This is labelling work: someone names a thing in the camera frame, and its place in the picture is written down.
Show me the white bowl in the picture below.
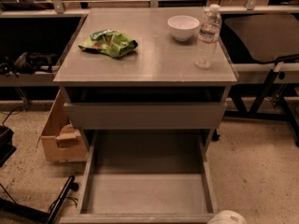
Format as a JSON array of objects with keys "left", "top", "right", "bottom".
[{"left": 167, "top": 15, "right": 200, "bottom": 41}]

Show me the cardboard box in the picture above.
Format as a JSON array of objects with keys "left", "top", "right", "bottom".
[{"left": 40, "top": 91, "right": 88, "bottom": 162}]

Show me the black chair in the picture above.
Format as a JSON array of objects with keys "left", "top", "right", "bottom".
[{"left": 221, "top": 13, "right": 299, "bottom": 136}]

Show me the black stand with cables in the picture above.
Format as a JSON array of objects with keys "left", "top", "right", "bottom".
[{"left": 0, "top": 175, "right": 80, "bottom": 224}]

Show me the grey top drawer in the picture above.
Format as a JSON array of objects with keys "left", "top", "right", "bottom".
[{"left": 64, "top": 102, "right": 226, "bottom": 130}]

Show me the grey drawer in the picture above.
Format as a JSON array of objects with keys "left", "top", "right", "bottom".
[
  {"left": 60, "top": 131, "right": 217, "bottom": 224},
  {"left": 64, "top": 102, "right": 226, "bottom": 130}
]

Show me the black device at left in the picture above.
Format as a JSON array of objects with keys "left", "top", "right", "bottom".
[{"left": 0, "top": 126, "right": 16, "bottom": 167}]

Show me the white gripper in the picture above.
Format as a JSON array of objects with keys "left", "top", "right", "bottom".
[{"left": 207, "top": 210, "right": 247, "bottom": 224}]

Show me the grey drawer cabinet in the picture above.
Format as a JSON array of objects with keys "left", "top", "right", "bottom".
[{"left": 54, "top": 7, "right": 236, "bottom": 143}]

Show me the green chip bag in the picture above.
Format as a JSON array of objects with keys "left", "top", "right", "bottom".
[{"left": 78, "top": 29, "right": 138, "bottom": 58}]

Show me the clear plastic water bottle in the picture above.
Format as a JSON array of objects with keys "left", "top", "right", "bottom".
[{"left": 195, "top": 4, "right": 221, "bottom": 69}]

